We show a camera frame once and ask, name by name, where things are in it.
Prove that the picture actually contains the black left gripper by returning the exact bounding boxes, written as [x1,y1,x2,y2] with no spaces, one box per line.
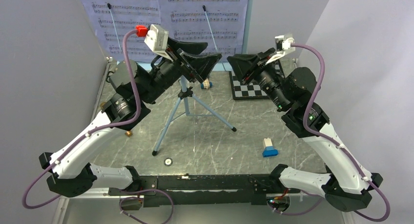
[140,37,222,105]

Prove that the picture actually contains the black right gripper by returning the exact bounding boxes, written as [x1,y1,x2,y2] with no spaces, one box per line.
[228,47,291,110]

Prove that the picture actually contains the light blue music stand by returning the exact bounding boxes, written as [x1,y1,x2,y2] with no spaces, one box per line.
[106,0,254,157]

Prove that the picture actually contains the sheet music page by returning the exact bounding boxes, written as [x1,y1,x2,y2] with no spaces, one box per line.
[157,0,248,57]

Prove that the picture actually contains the gold microphone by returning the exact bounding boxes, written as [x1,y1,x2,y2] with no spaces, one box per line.
[99,101,134,138]

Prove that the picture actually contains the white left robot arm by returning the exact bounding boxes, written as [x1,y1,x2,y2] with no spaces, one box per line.
[39,39,222,198]

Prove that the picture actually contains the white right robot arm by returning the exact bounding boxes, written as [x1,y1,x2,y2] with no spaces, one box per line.
[227,50,383,212]

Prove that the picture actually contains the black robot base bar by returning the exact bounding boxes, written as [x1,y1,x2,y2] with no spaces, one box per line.
[108,173,301,207]

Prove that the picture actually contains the black white chessboard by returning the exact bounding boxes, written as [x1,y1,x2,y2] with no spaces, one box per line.
[228,69,269,101]

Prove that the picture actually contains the blue white toy brick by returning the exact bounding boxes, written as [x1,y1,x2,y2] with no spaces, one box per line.
[262,138,279,158]

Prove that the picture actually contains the sheet music pages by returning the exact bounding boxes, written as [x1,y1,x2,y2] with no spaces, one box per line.
[80,0,161,61]

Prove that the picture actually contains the small round table insert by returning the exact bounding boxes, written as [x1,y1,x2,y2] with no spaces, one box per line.
[164,158,173,166]

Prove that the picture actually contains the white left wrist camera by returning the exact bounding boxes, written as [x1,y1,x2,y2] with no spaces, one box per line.
[135,24,173,61]

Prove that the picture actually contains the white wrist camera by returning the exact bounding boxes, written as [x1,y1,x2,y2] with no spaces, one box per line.
[135,24,173,61]
[266,33,295,65]

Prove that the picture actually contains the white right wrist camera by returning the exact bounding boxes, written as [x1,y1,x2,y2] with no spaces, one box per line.
[266,33,295,65]

